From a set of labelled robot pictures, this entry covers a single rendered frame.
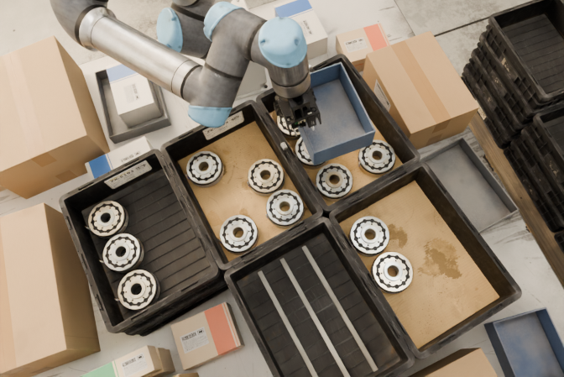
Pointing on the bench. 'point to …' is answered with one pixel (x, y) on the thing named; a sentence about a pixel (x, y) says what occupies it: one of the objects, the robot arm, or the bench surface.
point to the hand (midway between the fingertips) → (298, 119)
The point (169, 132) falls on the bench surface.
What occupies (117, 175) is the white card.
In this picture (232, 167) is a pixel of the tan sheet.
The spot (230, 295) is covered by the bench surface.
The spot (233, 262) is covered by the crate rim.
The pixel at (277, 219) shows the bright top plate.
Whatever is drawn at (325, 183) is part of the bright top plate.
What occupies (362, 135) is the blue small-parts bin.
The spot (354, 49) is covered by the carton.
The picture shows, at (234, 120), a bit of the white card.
